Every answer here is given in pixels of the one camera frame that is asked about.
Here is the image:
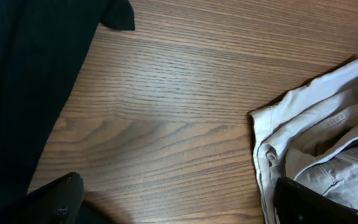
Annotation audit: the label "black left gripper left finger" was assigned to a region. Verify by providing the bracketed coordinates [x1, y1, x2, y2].
[11, 172, 84, 224]

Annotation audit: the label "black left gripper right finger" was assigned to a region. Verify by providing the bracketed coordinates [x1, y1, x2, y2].
[273, 177, 358, 224]

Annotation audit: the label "beige khaki shorts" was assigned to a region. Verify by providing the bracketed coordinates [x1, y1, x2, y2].
[251, 59, 358, 223]

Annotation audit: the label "black garment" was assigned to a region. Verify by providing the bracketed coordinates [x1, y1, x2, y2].
[0, 0, 135, 223]

